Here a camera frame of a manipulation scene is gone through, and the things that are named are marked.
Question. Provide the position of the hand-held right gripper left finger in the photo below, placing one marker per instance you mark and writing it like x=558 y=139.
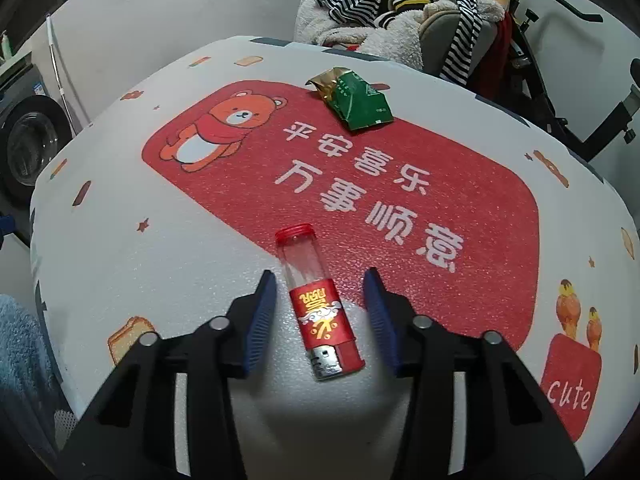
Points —
x=260 y=320

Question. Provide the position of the black exercise bike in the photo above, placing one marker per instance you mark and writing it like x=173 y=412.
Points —
x=615 y=120

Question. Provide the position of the beige chair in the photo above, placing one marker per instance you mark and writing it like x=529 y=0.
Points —
x=440 y=30

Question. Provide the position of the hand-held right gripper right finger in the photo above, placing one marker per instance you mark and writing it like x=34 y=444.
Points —
x=382 y=320

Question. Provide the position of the grey washing machine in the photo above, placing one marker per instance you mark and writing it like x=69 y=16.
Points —
x=30 y=135

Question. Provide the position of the red cloth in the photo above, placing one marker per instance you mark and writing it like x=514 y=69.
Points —
x=492 y=60

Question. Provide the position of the green gold foil packet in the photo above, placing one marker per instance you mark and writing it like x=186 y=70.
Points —
x=365 y=102

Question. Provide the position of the red clear lighter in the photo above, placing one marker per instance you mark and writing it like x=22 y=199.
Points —
x=322 y=320

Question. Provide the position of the light blue fluffy towel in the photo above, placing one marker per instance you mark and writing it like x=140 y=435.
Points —
x=20 y=360

